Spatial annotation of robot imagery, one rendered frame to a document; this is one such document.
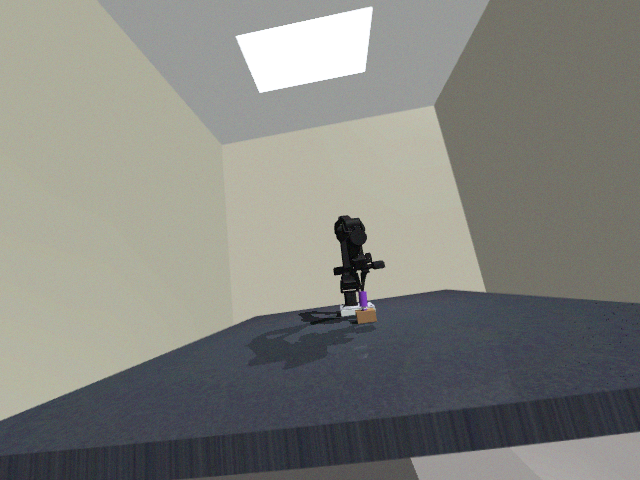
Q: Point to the tan block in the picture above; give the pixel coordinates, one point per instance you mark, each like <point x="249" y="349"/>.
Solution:
<point x="366" y="316"/>

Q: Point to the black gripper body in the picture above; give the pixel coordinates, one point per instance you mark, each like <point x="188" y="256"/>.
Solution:
<point x="374" y="265"/>

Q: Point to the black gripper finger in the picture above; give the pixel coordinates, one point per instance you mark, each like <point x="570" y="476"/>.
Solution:
<point x="363" y="277"/>
<point x="356" y="277"/>

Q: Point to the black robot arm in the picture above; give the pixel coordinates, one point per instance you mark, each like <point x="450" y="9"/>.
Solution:
<point x="351" y="235"/>

